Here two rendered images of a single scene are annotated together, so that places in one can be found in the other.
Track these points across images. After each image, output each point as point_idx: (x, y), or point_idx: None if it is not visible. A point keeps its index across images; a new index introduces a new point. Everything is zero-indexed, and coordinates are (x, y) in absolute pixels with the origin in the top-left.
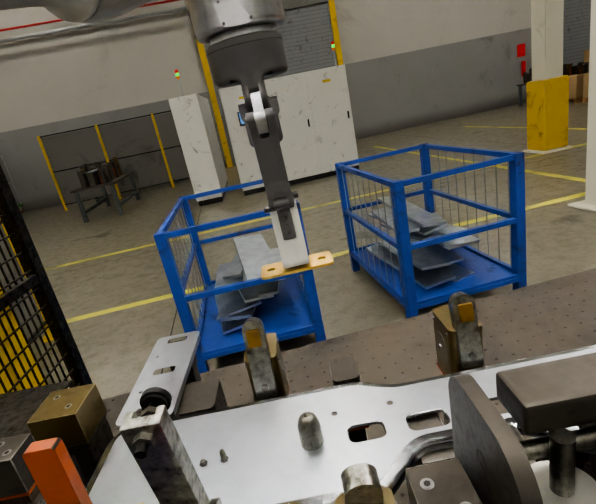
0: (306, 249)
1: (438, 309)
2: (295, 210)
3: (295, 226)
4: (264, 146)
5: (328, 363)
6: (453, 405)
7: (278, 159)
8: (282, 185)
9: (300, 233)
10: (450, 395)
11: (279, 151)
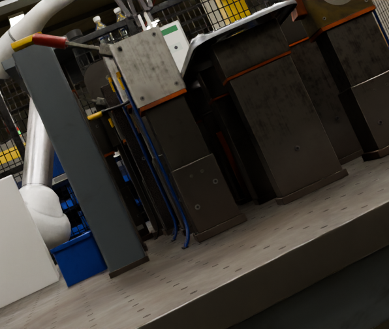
0: (144, 30)
1: None
2: (138, 17)
3: (140, 22)
4: (117, 2)
5: None
6: None
7: (119, 5)
8: (124, 12)
9: (141, 25)
10: None
11: (118, 3)
